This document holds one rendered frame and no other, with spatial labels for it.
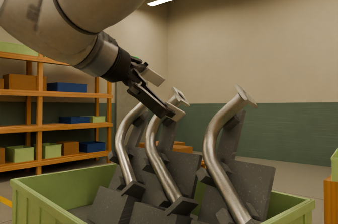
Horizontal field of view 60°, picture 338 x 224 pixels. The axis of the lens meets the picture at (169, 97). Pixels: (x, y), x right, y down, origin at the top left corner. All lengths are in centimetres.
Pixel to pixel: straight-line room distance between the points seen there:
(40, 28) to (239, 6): 711
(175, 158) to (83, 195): 36
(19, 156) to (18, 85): 117
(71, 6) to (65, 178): 60
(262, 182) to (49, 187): 59
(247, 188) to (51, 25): 46
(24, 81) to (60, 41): 490
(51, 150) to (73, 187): 466
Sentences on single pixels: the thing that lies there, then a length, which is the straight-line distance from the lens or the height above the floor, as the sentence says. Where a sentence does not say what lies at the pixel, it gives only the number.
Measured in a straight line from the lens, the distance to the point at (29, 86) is 543.
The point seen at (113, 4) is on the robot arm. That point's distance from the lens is 44.
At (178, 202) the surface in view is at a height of 95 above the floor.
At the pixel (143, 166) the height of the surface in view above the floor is 101.
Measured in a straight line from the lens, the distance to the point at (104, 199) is 84.
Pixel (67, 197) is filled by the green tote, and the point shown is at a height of 88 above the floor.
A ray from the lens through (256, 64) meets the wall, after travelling 701.
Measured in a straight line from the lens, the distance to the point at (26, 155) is 544.
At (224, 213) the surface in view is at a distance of 57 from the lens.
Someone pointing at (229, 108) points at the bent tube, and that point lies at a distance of 64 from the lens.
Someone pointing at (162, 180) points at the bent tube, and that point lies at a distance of 69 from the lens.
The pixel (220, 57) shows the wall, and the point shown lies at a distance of 747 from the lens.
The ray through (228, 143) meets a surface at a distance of 68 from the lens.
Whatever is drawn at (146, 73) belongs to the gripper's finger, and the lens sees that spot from 75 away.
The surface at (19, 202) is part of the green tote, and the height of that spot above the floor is 92.
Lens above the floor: 115
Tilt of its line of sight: 2 degrees up
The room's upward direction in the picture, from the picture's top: straight up
